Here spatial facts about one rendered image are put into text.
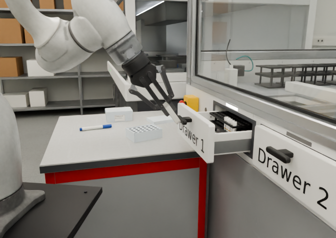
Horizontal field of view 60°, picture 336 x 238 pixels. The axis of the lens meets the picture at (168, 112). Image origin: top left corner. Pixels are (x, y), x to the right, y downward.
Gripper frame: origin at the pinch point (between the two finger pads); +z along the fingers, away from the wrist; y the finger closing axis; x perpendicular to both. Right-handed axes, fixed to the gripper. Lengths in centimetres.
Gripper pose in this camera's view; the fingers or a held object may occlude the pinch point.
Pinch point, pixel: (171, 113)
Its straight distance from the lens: 87.6
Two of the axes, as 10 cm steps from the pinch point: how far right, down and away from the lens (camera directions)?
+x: -2.5, -2.4, 9.4
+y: 7.9, -6.1, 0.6
